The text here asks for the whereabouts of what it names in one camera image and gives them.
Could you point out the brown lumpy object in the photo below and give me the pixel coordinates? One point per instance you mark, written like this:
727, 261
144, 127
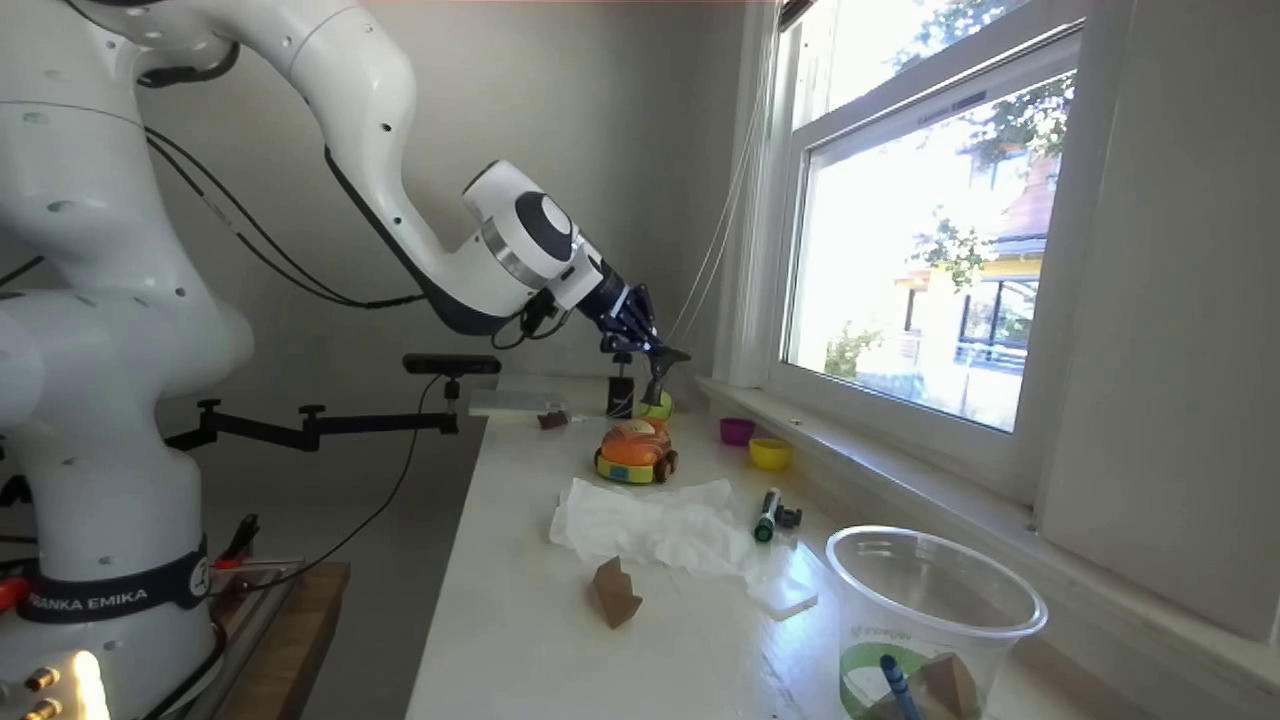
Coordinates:
612, 593

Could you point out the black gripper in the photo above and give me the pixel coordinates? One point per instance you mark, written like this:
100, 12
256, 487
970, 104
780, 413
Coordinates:
610, 305

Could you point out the white window frame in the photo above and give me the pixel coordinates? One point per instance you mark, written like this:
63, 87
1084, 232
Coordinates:
786, 200

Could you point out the orange toy car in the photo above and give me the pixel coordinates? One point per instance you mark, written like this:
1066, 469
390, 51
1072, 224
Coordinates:
635, 452

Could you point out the black stereo camera bar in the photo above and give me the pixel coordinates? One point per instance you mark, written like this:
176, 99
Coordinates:
455, 363

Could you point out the magenta plastic cup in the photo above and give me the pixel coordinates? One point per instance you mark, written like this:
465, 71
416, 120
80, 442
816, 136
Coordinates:
732, 433

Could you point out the blue marker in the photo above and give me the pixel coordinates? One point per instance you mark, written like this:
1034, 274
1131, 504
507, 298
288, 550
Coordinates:
898, 682

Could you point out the small black bottle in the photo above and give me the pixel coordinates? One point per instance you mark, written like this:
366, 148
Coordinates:
623, 399

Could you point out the yellow-green ball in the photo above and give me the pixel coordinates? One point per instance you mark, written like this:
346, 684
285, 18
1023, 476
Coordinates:
658, 410

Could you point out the wooden board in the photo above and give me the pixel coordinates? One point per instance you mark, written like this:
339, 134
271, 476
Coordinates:
285, 642

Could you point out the green-rimmed round lid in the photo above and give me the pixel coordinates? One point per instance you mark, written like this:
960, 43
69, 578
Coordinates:
853, 672

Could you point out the large clear plastic cup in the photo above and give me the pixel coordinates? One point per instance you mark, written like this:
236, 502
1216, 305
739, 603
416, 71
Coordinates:
934, 586

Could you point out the white paper card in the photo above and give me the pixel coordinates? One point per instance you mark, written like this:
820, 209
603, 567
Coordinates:
790, 593

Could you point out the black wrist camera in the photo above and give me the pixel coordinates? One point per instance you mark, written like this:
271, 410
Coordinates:
537, 317

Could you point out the white paper towel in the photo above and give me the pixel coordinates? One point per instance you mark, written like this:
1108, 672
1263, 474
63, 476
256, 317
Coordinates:
652, 524

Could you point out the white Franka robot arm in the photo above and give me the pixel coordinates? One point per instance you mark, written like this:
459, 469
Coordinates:
105, 333

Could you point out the yellow plastic cup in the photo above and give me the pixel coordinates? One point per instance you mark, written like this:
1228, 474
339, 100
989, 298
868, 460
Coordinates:
768, 452

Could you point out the brown cardboard scrap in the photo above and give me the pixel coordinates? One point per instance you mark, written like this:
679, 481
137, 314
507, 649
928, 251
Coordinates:
954, 682

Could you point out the small brown block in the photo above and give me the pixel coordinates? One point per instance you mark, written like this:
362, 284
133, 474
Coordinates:
553, 418

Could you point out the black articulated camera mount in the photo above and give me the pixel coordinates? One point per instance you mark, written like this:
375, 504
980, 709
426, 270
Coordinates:
322, 424

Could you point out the green marker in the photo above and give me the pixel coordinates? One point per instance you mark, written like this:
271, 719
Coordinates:
765, 523

